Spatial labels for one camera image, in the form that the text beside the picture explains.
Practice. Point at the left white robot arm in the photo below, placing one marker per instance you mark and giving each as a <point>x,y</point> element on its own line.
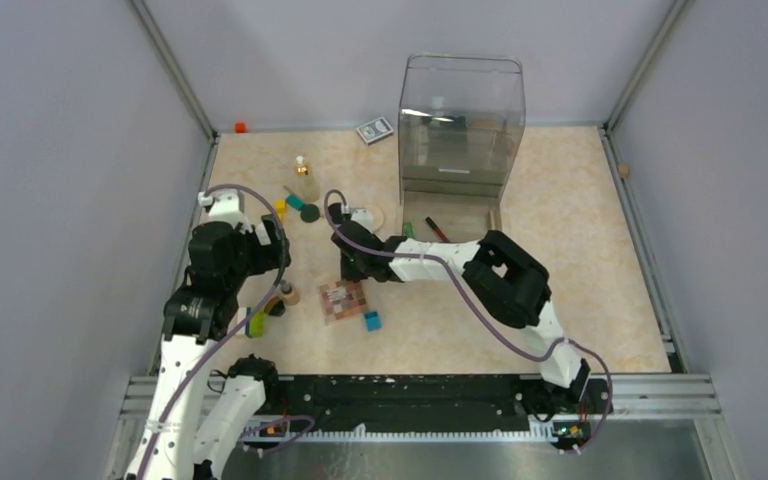
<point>178,441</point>

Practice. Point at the playing card box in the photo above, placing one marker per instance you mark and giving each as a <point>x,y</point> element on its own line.
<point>375,131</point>

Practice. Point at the eyeshadow palette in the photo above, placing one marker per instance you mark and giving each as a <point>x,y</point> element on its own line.
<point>342,300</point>

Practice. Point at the teal block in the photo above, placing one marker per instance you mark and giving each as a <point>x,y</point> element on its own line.
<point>295,202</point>

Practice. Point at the dark green round disc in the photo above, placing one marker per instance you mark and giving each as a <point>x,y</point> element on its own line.
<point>310,213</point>

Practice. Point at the green tube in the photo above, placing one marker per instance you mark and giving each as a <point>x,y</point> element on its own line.
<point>408,230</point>

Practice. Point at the foundation bottle black cap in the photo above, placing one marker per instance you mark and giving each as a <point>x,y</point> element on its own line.
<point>288,293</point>

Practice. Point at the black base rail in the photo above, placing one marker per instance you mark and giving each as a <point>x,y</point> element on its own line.
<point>413,403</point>

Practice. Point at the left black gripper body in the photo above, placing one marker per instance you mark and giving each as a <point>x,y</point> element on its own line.
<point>255,257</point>

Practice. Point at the clear pump bottle gold collar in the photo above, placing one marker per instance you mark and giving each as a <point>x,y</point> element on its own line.
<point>308,183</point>

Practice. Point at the gold lipstick tube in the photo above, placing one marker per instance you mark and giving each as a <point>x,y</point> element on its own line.
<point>492,220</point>

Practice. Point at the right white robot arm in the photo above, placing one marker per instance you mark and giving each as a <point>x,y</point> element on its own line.
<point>501,283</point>

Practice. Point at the blue toy brick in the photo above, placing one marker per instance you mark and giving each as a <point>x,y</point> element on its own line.
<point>372,321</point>

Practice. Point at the clear acrylic makeup organizer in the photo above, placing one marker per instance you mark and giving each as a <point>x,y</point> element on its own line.
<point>461,121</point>

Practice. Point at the green white toy brick stack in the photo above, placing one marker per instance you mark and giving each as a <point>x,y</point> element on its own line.
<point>255,328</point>

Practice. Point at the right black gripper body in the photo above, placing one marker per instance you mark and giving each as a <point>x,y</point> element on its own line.
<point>353,269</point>

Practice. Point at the beige round wooden disc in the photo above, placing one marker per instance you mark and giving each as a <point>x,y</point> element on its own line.
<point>378,217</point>

